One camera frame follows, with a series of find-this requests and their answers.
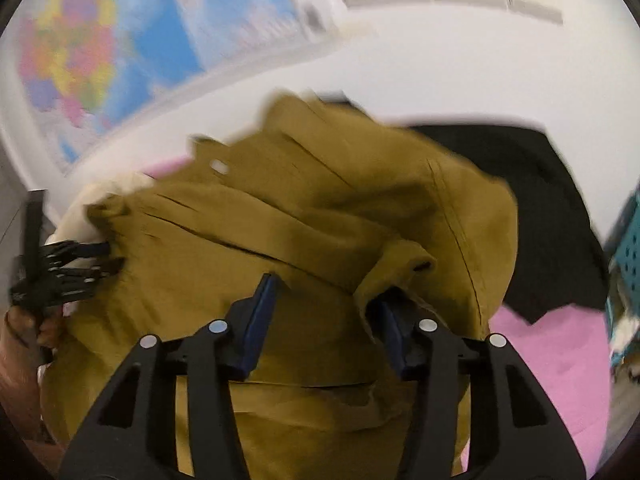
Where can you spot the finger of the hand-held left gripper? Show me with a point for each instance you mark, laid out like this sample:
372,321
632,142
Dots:
85,277
80,250

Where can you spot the person's left hand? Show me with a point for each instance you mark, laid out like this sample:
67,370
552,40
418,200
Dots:
47,332

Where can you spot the colourful wall map poster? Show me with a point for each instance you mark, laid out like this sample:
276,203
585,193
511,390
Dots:
150,35

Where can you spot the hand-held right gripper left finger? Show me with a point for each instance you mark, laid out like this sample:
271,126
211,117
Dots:
260,320

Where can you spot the olive brown pants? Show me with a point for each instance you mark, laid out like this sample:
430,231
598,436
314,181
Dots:
300,220

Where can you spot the person's left forearm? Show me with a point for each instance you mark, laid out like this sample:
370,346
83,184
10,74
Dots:
20,395

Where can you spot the black garment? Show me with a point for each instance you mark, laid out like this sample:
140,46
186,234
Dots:
545,220

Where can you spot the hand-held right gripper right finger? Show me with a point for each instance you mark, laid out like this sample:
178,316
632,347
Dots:
395,335

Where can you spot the cream garment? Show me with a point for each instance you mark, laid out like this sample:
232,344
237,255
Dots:
95,200

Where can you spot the blue perforated plastic basket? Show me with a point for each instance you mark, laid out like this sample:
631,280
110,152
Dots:
625,260

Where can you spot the pink floral bed sheet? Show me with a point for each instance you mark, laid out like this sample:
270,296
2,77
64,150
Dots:
550,370

